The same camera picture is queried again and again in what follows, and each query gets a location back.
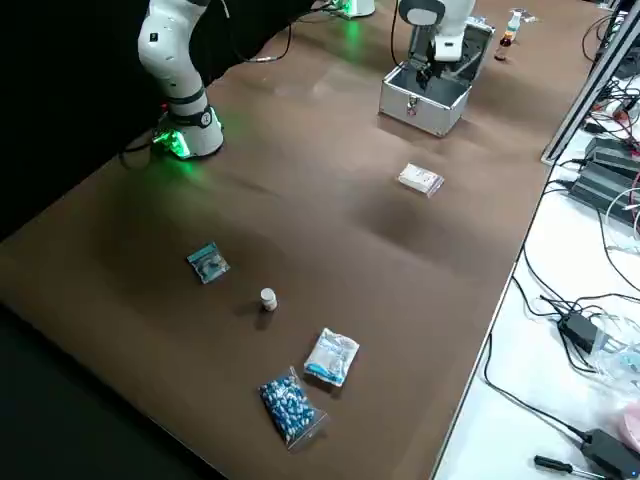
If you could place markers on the pink object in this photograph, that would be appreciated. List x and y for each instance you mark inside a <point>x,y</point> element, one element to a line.
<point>630,425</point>

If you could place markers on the silver aluminium medicine case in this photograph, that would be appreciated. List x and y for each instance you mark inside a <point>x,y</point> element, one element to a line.
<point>425,117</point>

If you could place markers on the small black power adapter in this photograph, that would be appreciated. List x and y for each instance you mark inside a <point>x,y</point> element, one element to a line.
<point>577,330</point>

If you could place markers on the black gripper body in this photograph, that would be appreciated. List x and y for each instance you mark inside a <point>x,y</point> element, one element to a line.
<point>422,45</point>

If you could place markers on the large black power adapter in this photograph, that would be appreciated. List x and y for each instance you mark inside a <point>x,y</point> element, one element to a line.
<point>610,450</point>

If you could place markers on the dark grey device box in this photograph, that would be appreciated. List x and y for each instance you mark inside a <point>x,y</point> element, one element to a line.
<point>600,192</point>
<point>607,150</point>

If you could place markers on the brown glass bottle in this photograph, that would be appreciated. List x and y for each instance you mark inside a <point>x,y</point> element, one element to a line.
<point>503,49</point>

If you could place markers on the clear bottle white cap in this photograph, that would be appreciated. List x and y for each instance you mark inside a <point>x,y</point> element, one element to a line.
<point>513,22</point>

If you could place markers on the aluminium frame post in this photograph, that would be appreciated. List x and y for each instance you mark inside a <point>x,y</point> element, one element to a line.
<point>575,110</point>

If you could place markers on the white blue wipe packet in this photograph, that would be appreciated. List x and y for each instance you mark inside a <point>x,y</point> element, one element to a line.
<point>331,356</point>

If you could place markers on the clear packet of brown swabs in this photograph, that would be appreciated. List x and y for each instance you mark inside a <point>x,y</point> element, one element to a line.
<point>527,17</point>

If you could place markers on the white gauze packet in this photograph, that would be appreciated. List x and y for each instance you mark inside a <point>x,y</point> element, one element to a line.
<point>420,179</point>

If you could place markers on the small teal packet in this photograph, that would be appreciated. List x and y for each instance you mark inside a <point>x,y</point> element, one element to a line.
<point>207,264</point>

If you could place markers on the small white pill bottle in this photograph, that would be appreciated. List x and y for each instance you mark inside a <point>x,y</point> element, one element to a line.
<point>268,299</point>

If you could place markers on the clear plastic bag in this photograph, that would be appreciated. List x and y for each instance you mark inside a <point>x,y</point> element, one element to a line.
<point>617,360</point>

